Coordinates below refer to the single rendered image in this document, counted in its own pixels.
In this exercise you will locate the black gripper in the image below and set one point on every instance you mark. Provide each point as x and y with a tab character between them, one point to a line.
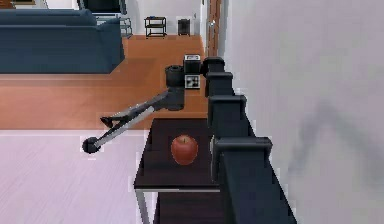
175	86

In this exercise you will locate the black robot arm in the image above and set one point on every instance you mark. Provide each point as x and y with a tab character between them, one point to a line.
245	173

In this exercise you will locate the red apple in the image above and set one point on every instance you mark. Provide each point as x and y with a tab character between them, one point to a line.
184	149

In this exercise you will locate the dark brown side table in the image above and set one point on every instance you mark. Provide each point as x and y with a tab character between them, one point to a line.
176	173

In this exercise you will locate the grey metal television stand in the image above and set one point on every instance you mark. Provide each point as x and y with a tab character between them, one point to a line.
124	26

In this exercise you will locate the black shelf cart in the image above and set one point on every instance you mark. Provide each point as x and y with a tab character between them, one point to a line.
155	26

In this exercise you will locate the black bin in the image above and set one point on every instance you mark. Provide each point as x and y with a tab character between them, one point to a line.
184	27

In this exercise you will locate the blue sofa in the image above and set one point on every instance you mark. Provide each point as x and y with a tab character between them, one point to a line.
56	41

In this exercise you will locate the black television set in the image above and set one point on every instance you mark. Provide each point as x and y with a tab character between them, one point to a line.
101	6

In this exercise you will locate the brown room door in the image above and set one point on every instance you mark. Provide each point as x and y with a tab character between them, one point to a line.
213	28

